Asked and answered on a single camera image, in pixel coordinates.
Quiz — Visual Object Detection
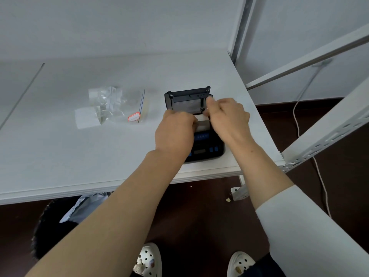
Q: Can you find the white metal shelf frame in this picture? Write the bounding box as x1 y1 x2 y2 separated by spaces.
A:
228 0 369 202

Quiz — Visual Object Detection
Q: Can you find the curled white paper strip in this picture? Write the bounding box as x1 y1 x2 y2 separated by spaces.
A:
75 88 101 130

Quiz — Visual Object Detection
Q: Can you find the person's left hand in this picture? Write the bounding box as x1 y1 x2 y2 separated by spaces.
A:
154 109 199 165

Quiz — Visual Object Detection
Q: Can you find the person's left white clog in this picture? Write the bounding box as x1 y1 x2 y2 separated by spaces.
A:
132 242 163 277

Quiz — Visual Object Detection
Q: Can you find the person's right leg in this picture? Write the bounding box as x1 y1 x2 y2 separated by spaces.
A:
248 254 286 277

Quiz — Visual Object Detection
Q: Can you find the person's white clog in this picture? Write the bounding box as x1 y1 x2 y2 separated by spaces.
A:
132 242 163 277
227 251 256 277

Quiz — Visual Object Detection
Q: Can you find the person's right hand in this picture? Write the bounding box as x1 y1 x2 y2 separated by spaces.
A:
203 97 257 155

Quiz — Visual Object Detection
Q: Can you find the person's left forearm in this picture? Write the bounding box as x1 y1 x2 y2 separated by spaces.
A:
26 150 188 277

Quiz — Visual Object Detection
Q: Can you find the person's right white clog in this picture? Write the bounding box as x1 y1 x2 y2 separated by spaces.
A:
227 251 256 277

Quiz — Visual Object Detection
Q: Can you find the crumpled white paper slip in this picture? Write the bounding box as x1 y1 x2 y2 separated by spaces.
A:
98 87 121 112

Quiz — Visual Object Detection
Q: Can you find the clear plastic zip bag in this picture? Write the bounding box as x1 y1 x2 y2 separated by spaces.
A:
89 86 150 124

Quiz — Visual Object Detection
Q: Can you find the black portable printer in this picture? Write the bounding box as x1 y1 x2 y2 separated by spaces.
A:
164 86 226 164

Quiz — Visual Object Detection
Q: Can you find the trash bin with black liner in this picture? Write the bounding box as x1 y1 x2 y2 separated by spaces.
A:
31 196 111 260

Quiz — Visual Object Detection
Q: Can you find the person's right forearm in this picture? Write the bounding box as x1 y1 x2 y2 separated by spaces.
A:
230 142 369 277

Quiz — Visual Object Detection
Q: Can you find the white cable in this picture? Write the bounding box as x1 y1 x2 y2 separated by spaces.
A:
293 99 332 218

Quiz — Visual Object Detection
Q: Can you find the white paper roll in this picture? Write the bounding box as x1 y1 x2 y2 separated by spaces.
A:
191 112 211 132

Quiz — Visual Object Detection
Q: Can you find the grey plastic mailer bag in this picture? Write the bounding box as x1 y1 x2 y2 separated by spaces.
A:
60 192 111 224

